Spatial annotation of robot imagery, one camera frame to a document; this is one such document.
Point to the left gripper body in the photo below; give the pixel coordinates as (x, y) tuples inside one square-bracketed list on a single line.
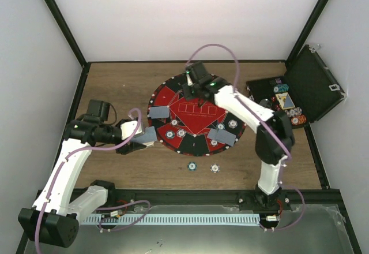
[(124, 149)]

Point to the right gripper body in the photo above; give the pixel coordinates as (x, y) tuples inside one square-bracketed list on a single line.
[(191, 96)]

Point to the blue backed card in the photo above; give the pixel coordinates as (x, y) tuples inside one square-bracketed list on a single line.
[(156, 112), (212, 134)]

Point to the teal chip stack mat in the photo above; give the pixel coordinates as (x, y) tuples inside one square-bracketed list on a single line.
[(221, 126)]

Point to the brown poker chip stack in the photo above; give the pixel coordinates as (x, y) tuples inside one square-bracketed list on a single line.
[(174, 122)]

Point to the teal poker chip stack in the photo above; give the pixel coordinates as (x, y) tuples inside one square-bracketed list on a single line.
[(170, 134)]

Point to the white chip stack mat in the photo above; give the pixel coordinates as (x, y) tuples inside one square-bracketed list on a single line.
[(232, 124)]

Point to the blue backed card deck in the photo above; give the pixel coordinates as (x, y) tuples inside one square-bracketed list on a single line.
[(148, 137)]

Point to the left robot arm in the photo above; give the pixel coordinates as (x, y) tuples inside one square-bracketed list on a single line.
[(54, 218)]

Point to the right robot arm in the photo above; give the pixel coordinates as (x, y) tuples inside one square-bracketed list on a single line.
[(274, 137)]

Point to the white card box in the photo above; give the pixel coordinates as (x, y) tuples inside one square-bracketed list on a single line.
[(149, 144)]

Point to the round red black poker mat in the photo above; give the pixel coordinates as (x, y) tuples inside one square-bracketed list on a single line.
[(195, 121)]

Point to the round dealer button in case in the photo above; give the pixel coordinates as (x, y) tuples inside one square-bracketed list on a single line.
[(266, 103)]

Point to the teal chip on table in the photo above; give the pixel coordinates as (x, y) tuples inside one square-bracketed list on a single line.
[(192, 166)]

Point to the teal chip stack in case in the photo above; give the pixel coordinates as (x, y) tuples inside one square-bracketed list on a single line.
[(281, 88)]

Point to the blue white poker chip stack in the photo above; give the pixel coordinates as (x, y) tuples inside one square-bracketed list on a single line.
[(215, 168)]

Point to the card deck in case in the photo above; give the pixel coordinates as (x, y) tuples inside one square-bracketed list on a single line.
[(285, 101)]

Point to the purple white chip stack in case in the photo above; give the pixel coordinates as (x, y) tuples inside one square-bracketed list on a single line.
[(294, 112)]

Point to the orange chip stack in case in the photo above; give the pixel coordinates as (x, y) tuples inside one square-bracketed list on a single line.
[(298, 120)]

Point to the black poker case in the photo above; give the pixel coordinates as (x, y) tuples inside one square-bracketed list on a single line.
[(312, 87)]

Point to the light blue slotted cable duct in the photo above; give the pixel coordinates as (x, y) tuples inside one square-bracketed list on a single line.
[(177, 220)]

